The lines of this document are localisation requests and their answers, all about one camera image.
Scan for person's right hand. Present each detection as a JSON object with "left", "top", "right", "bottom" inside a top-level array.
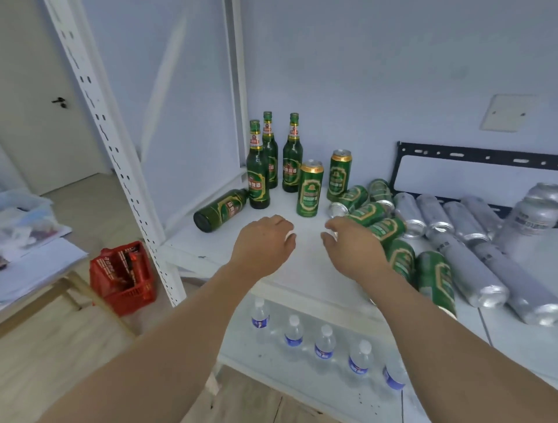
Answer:
[{"left": 320, "top": 216, "right": 391, "bottom": 283}]

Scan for person's left hand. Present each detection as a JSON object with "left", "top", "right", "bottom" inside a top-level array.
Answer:
[{"left": 229, "top": 215, "right": 297, "bottom": 277}]

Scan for person's left forearm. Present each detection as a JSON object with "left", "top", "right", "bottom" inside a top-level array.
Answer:
[{"left": 37, "top": 261, "right": 267, "bottom": 423}]

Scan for person's right forearm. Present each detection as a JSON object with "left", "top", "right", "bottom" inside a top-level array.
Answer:
[{"left": 355, "top": 264, "right": 558, "bottom": 423}]

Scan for group of green beer cans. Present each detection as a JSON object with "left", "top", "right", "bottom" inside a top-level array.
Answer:
[{"left": 296, "top": 149, "right": 458, "bottom": 321}]

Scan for green glass beer bottle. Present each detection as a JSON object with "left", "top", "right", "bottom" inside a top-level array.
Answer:
[
  {"left": 262, "top": 111, "right": 279, "bottom": 190},
  {"left": 193, "top": 188, "right": 250, "bottom": 233},
  {"left": 282, "top": 112, "right": 304, "bottom": 193},
  {"left": 246, "top": 120, "right": 271, "bottom": 210}
]

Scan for clear plastic water bottle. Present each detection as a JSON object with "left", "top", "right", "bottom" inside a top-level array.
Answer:
[
  {"left": 314, "top": 324, "right": 337, "bottom": 374},
  {"left": 284, "top": 314, "right": 304, "bottom": 362},
  {"left": 348, "top": 339, "right": 375, "bottom": 388},
  {"left": 382, "top": 357, "right": 408, "bottom": 391},
  {"left": 251, "top": 297, "right": 271, "bottom": 345}
]

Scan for group of silver cans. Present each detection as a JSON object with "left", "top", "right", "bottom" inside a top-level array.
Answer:
[{"left": 392, "top": 182, "right": 558, "bottom": 328}]

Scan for red packets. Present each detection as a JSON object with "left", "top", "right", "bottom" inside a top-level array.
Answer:
[{"left": 101, "top": 245, "right": 145, "bottom": 289}]

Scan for red plastic crate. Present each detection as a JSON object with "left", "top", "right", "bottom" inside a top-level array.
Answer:
[{"left": 89, "top": 241, "right": 158, "bottom": 317}]

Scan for white metal shelving rack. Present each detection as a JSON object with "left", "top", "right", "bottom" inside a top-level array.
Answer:
[{"left": 44, "top": 0, "right": 558, "bottom": 423}]

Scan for wooden table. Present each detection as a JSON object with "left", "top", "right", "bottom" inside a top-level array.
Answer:
[{"left": 0, "top": 269, "right": 137, "bottom": 341}]

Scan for white paper sheets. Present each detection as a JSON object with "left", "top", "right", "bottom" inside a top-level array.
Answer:
[{"left": 0, "top": 224, "right": 89, "bottom": 306}]

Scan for clear plastic storage bin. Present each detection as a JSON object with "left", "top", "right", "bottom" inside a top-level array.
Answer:
[{"left": 0, "top": 188, "right": 66, "bottom": 262}]

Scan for white door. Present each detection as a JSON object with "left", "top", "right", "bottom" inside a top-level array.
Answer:
[{"left": 0, "top": 0, "right": 112, "bottom": 196}]

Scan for black metal mounting bracket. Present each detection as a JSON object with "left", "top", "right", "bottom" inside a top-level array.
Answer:
[{"left": 389, "top": 141, "right": 558, "bottom": 219}]

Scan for white wall plate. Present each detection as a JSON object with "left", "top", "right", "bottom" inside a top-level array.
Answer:
[{"left": 480, "top": 93, "right": 539, "bottom": 133}]

